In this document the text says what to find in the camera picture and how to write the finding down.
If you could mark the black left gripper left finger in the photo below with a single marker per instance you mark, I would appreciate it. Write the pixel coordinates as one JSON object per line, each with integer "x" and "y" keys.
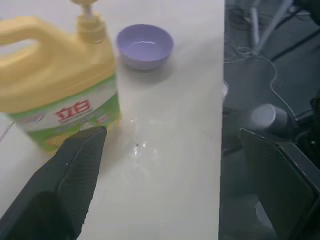
{"x": 62, "y": 180}

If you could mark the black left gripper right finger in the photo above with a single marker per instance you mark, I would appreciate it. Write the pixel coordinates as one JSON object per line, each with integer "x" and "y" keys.
{"x": 277, "y": 180}

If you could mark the yellow pump detergent bottle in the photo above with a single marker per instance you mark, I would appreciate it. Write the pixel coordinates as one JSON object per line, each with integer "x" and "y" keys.
{"x": 50, "y": 75}

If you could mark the purple plastic bowl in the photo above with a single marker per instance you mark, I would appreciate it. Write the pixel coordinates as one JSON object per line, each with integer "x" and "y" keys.
{"x": 144, "y": 46}

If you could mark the white paper cup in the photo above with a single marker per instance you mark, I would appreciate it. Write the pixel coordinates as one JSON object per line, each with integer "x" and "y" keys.
{"x": 267, "y": 116}

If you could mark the grey metal chair legs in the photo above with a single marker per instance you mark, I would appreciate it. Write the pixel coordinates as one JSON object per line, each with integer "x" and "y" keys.
{"x": 262, "y": 25}

